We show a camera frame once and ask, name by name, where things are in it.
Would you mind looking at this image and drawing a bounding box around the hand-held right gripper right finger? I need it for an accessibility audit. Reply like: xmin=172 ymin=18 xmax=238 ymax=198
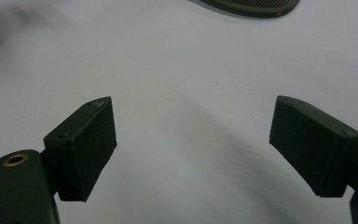
xmin=268 ymin=95 xmax=358 ymax=199

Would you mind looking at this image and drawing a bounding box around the black comb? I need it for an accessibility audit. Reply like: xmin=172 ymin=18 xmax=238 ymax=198
xmin=195 ymin=0 xmax=302 ymax=19

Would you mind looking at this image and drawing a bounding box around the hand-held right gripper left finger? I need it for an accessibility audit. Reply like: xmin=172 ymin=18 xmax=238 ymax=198
xmin=43 ymin=96 xmax=118 ymax=203

